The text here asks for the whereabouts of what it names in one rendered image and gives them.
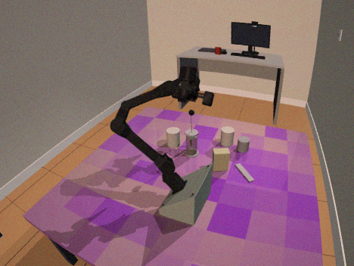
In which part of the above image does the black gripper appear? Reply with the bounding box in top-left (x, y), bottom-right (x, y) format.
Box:
top-left (172, 85), bottom-right (214, 107)

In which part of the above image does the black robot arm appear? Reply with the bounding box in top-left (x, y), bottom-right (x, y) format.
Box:
top-left (110, 66), bottom-right (200, 194)

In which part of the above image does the french press coffee maker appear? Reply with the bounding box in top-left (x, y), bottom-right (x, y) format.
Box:
top-left (185, 110), bottom-right (199, 157)

